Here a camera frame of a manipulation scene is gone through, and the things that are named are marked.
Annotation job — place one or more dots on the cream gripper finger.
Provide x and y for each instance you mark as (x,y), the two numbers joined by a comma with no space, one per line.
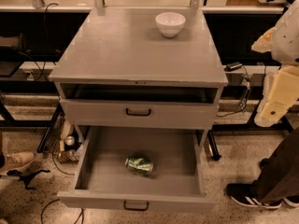
(264,42)
(280,92)

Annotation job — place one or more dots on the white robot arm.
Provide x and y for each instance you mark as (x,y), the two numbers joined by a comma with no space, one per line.
(285,40)

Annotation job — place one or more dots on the grey drawer cabinet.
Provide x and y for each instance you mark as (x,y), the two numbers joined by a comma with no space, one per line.
(120,55)

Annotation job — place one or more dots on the open grey lower drawer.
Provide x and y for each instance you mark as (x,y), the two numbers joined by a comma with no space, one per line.
(175,185)

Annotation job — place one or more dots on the closed grey middle drawer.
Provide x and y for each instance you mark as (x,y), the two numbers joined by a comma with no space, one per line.
(163,115)

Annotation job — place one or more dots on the silver can under cabinet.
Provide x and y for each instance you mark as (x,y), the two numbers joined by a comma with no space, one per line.
(70,140)

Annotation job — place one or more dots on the black power adapter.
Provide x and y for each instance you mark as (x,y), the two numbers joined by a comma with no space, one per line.
(232,66)

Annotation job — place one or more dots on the dark brown trouser leg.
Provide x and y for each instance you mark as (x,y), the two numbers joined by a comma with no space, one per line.
(279,178)

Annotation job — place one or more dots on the white ceramic bowl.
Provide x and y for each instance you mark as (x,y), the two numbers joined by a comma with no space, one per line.
(170,23)

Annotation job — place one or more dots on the black white-striped sneaker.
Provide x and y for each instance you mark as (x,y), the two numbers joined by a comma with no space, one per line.
(241,194)

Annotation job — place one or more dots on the tan leather shoe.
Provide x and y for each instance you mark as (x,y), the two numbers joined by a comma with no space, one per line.
(15,161)

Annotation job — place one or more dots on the black drawer handle middle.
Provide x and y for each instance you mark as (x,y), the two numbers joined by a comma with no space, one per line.
(135,113)

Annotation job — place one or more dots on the black drawer handle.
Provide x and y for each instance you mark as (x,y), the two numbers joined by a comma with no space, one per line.
(135,113)
(136,206)

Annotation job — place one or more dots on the black drawer handle lower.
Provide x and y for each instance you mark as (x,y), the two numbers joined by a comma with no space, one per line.
(136,206)

